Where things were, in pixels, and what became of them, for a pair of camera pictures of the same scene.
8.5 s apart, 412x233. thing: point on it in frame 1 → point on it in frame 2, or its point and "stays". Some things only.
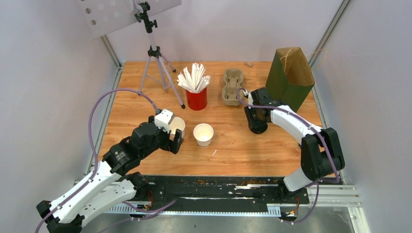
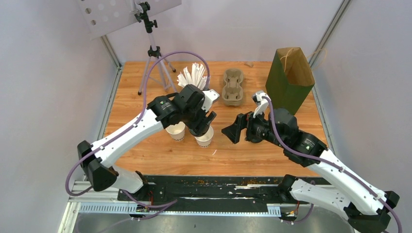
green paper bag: (290, 77) stays
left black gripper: (170, 145) → (201, 127)
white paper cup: (203, 133) stays
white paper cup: (177, 123) stays
